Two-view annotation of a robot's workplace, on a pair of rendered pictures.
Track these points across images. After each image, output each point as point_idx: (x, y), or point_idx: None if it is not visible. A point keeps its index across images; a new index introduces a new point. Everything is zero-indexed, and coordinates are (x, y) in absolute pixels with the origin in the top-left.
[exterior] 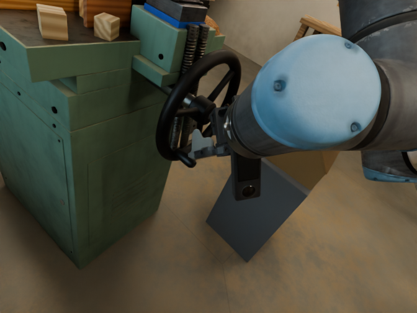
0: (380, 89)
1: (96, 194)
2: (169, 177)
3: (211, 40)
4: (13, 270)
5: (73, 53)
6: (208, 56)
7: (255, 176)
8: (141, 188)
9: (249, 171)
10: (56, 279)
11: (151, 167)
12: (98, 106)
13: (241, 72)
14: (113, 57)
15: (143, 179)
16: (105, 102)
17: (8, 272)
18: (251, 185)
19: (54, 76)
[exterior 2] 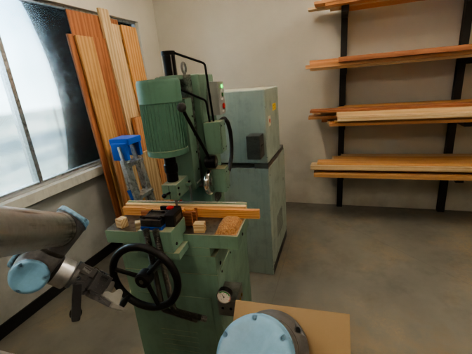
0: (12, 256)
1: (147, 317)
2: None
3: (168, 237)
4: (140, 352)
5: (120, 234)
6: (125, 245)
7: (71, 305)
8: (191, 344)
9: (71, 300)
10: None
11: (195, 328)
12: (136, 260)
13: (165, 261)
14: (138, 238)
15: (189, 336)
16: (140, 259)
17: (139, 351)
18: (70, 310)
19: (114, 241)
